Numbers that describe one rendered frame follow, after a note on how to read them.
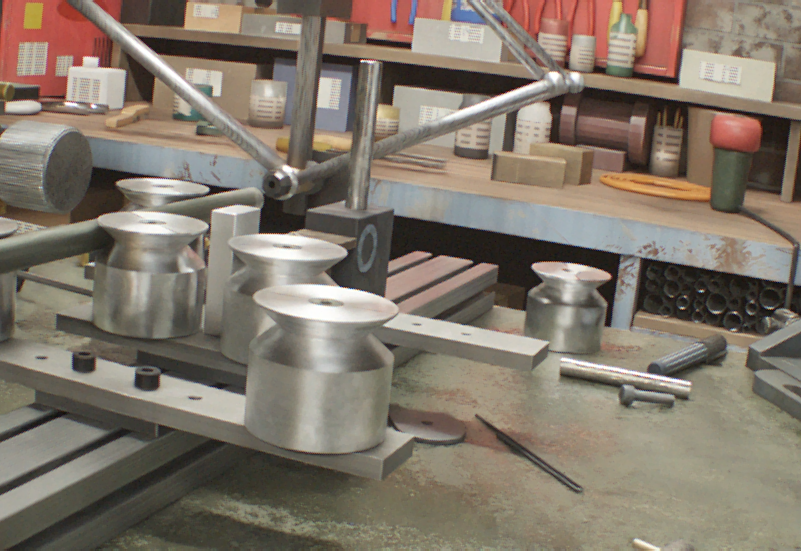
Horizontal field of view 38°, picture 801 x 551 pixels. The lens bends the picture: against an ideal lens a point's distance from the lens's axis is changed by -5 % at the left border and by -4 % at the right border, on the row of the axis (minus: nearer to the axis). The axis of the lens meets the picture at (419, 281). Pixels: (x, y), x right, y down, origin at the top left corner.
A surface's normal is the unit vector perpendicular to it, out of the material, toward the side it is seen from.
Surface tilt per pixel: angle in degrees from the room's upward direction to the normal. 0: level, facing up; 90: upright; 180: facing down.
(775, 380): 0
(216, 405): 0
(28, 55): 90
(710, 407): 0
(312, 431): 90
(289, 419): 90
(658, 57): 90
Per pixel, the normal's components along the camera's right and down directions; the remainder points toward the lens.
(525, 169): -0.06, 0.20
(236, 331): -0.66, 0.09
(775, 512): 0.11, -0.97
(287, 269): 0.00, 0.88
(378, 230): 0.93, 0.17
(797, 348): 0.26, 0.23
